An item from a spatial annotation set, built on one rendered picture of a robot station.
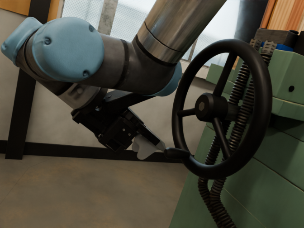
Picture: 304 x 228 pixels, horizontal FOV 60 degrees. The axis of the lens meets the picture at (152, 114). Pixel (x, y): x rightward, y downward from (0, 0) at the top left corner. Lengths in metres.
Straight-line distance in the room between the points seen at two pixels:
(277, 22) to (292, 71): 1.83
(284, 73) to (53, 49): 0.42
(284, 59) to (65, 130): 1.56
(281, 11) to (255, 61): 1.94
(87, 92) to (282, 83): 0.36
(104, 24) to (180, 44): 1.48
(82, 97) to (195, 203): 0.55
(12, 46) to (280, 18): 2.18
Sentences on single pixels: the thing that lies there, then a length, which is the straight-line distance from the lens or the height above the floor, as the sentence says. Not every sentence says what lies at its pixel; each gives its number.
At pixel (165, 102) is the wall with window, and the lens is 2.07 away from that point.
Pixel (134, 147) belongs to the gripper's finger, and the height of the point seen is 0.68.
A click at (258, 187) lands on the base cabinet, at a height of 0.66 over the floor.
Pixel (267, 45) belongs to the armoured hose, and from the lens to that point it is 0.59.
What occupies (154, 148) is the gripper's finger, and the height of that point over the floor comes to 0.70.
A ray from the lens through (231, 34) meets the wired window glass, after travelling 2.38.
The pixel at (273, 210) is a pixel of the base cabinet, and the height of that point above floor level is 0.63.
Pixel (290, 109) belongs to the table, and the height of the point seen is 0.86.
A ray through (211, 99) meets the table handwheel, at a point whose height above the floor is 0.83.
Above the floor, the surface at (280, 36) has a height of 0.99.
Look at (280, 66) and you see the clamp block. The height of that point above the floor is 0.93.
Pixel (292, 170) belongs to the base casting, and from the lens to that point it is 0.64.
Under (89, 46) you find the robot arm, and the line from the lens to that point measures 0.33.
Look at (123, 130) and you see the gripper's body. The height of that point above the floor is 0.73.
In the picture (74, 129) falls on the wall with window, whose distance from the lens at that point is 1.90.
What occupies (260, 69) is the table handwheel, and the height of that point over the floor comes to 0.91.
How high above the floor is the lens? 0.90
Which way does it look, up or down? 14 degrees down
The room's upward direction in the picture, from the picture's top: 17 degrees clockwise
